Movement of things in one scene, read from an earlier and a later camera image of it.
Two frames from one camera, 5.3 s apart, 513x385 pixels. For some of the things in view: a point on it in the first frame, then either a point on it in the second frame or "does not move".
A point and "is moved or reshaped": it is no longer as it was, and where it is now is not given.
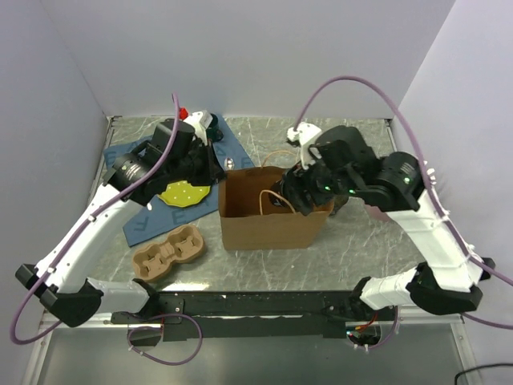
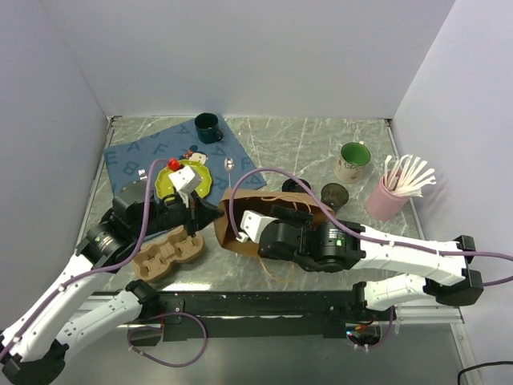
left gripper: x=214 y=172 to x=199 y=214
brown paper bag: x=249 y=220 is moved or reshaped
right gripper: x=295 y=180 to x=297 y=216
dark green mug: x=212 y=131 does not move
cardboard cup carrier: x=153 y=261 does not move
